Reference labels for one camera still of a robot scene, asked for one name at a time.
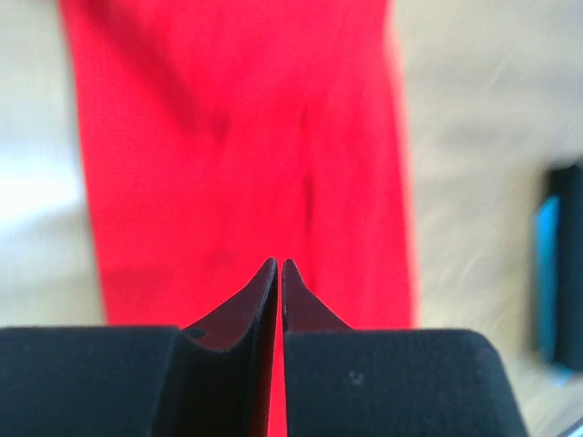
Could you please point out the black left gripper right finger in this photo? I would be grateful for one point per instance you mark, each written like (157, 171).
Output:
(345, 382)

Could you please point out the folded teal t shirt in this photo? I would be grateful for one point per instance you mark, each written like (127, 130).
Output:
(545, 246)

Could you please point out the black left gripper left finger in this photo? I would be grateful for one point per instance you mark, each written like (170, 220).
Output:
(212, 378)

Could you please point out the folded black t shirt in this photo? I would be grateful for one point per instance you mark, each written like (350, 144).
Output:
(568, 345)

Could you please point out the red t shirt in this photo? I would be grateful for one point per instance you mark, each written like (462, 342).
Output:
(217, 134)

